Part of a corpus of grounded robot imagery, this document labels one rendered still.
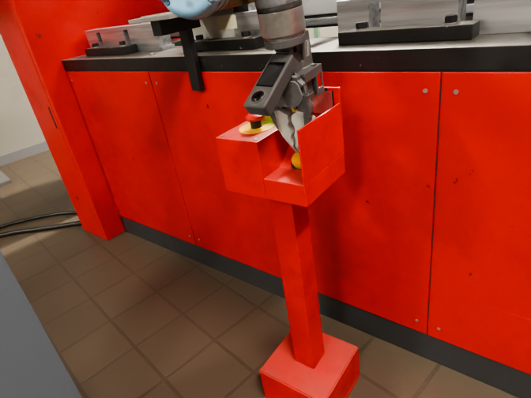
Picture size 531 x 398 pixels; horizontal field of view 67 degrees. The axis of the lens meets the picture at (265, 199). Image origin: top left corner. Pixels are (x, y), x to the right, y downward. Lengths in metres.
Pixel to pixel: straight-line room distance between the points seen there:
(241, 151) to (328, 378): 0.65
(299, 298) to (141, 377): 0.66
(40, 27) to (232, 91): 1.01
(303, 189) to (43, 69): 1.47
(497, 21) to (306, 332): 0.80
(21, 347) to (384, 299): 0.92
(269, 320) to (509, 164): 0.92
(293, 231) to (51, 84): 1.40
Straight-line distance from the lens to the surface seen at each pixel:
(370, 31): 1.02
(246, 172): 0.80
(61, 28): 2.04
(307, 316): 1.03
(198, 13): 0.56
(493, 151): 0.93
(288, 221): 0.87
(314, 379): 1.15
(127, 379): 1.47
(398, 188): 1.04
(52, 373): 1.07
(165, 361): 1.46
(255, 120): 0.81
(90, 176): 2.11
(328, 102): 0.82
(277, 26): 0.69
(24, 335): 1.00
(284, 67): 0.70
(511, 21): 0.99
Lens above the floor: 1.03
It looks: 28 degrees down
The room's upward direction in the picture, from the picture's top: 10 degrees counter-clockwise
